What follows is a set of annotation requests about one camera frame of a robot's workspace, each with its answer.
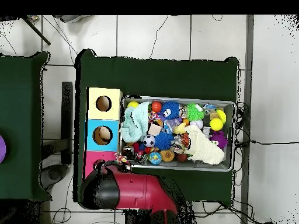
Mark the multicolour confetti cloth toy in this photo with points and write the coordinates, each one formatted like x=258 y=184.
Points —
x=123 y=159

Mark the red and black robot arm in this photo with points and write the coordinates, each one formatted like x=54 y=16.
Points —
x=135 y=191

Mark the wooden box with three holes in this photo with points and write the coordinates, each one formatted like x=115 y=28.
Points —
x=103 y=135

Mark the shallow clear mesh bin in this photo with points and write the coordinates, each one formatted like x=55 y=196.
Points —
x=201 y=167

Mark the mint green cloth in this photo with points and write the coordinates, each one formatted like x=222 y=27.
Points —
x=133 y=121

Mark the small soccer ball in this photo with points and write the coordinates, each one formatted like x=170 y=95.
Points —
x=149 y=141

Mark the orange ball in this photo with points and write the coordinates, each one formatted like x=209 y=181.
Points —
x=156 y=107

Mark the blue spiky rubber ball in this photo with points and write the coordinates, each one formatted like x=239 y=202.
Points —
x=163 y=141

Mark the yellow ball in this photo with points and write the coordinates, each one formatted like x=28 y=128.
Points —
x=133 y=104
x=216 y=124

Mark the globe print ball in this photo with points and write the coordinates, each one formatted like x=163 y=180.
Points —
x=155 y=158

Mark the green fuzzy toy with eyes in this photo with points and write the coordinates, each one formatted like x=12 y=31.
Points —
x=195 y=112

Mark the dark green table cloth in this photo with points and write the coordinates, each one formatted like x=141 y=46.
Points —
x=154 y=74
x=21 y=116

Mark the cream knitted cloth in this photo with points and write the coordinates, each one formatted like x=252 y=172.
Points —
x=203 y=148

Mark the purple spiky toy with eyes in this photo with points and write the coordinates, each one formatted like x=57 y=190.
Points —
x=219 y=139

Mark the purple round object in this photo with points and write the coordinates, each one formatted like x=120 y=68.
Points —
x=2 y=149

